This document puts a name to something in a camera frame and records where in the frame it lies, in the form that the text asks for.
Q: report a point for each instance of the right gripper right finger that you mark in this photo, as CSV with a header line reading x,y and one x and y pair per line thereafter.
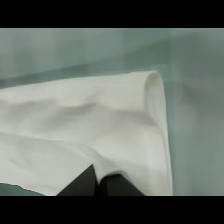
x,y
120,186

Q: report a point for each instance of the white T-shirt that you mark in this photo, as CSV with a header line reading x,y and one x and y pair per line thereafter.
x,y
100,133

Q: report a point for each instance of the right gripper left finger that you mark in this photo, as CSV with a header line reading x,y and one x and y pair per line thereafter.
x,y
82,185

